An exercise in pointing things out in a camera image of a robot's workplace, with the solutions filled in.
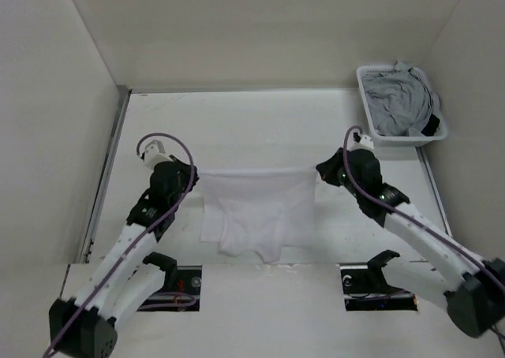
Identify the white tank top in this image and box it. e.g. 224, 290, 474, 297
198, 166, 317, 263

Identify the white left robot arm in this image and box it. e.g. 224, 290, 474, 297
43, 156, 198, 357

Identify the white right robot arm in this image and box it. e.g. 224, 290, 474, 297
316, 148, 504, 338

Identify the grey tank top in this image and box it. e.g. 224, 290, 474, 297
361, 62, 441, 137

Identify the black tank top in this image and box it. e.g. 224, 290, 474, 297
421, 114, 440, 136

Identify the white plastic basket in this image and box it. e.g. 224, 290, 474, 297
356, 63, 448, 147

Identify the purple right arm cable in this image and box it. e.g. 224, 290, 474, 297
342, 125, 505, 288

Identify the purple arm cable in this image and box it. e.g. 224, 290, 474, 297
41, 132, 198, 358
342, 125, 505, 288

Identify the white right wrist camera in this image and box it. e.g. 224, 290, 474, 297
352, 132, 374, 151

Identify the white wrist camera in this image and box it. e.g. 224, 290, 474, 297
352, 132, 374, 151
141, 140, 169, 170

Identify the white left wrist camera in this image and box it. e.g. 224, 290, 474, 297
141, 140, 169, 170

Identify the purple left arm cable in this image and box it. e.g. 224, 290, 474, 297
41, 132, 198, 358

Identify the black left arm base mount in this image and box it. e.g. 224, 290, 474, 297
138, 252, 203, 312

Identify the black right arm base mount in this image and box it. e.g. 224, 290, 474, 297
340, 250, 417, 311

